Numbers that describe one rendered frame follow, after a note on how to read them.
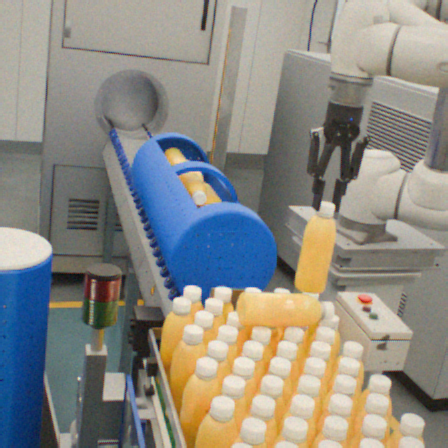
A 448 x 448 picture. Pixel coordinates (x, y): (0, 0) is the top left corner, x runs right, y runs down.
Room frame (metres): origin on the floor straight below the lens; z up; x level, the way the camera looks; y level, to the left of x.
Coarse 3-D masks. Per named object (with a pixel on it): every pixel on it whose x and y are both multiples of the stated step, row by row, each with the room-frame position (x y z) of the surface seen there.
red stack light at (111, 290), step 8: (88, 280) 1.07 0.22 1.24; (120, 280) 1.09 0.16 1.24; (88, 288) 1.07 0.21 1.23; (96, 288) 1.06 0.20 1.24; (104, 288) 1.06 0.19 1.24; (112, 288) 1.07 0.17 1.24; (120, 288) 1.09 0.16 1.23; (88, 296) 1.06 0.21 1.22; (96, 296) 1.06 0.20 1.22; (104, 296) 1.06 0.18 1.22; (112, 296) 1.07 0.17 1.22
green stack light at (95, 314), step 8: (88, 304) 1.06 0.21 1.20; (96, 304) 1.06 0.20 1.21; (104, 304) 1.06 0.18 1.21; (112, 304) 1.07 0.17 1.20; (88, 312) 1.06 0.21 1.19; (96, 312) 1.06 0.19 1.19; (104, 312) 1.06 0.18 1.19; (112, 312) 1.07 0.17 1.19; (88, 320) 1.06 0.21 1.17; (96, 320) 1.06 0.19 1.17; (104, 320) 1.06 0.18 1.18; (112, 320) 1.07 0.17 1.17
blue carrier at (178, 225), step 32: (160, 160) 2.15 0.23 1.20; (192, 160) 2.47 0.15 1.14; (160, 192) 1.92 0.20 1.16; (224, 192) 2.20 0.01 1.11; (160, 224) 1.78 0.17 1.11; (192, 224) 1.60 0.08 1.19; (224, 224) 1.62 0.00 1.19; (256, 224) 1.64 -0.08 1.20; (192, 256) 1.60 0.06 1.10; (224, 256) 1.62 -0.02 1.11; (256, 256) 1.65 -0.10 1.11
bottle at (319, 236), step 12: (312, 216) 1.42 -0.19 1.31; (324, 216) 1.40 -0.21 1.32; (312, 228) 1.40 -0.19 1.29; (324, 228) 1.39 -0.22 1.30; (312, 240) 1.39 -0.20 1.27; (324, 240) 1.39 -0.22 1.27; (300, 252) 1.42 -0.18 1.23; (312, 252) 1.39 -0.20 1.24; (324, 252) 1.39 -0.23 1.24; (300, 264) 1.41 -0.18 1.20; (312, 264) 1.39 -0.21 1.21; (324, 264) 1.39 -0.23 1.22; (300, 276) 1.40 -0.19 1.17; (312, 276) 1.39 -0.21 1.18; (324, 276) 1.40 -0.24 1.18; (300, 288) 1.40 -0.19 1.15; (312, 288) 1.39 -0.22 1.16; (324, 288) 1.41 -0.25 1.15
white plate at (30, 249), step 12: (0, 228) 1.76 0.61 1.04; (12, 228) 1.77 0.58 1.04; (0, 240) 1.67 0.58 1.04; (12, 240) 1.69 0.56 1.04; (24, 240) 1.70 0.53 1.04; (36, 240) 1.71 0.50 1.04; (0, 252) 1.60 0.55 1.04; (12, 252) 1.61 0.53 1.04; (24, 252) 1.62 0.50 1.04; (36, 252) 1.63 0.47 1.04; (48, 252) 1.64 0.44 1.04; (0, 264) 1.52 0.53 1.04; (12, 264) 1.54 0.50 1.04; (24, 264) 1.55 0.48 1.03; (36, 264) 1.58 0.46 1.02
